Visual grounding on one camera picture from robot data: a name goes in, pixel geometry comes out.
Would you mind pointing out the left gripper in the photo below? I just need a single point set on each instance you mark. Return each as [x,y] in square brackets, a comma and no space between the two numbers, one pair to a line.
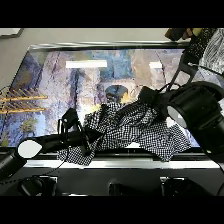
[88,136]

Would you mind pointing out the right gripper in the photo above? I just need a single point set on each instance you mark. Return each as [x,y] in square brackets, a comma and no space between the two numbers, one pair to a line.
[149,96]

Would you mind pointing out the checked shirt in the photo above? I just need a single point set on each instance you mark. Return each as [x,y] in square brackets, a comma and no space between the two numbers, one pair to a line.
[133,130]

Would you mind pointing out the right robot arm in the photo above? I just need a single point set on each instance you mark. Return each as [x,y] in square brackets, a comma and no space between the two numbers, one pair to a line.
[200,113]

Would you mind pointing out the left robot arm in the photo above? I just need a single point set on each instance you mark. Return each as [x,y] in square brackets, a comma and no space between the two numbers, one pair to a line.
[30,150]

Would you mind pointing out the brown garment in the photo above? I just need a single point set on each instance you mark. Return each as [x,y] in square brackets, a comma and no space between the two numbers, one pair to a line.
[176,33]

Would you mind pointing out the black speckled garment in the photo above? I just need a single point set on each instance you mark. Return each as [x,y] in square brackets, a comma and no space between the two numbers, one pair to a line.
[200,43]

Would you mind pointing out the grey patterned garment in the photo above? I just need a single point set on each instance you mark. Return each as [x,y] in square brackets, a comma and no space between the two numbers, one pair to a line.
[215,53]

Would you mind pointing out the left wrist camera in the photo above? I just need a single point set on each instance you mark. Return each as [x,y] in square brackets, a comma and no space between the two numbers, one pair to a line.
[70,119]

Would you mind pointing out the silver frame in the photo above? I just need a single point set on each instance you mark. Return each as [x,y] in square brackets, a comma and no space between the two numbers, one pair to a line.
[126,164]

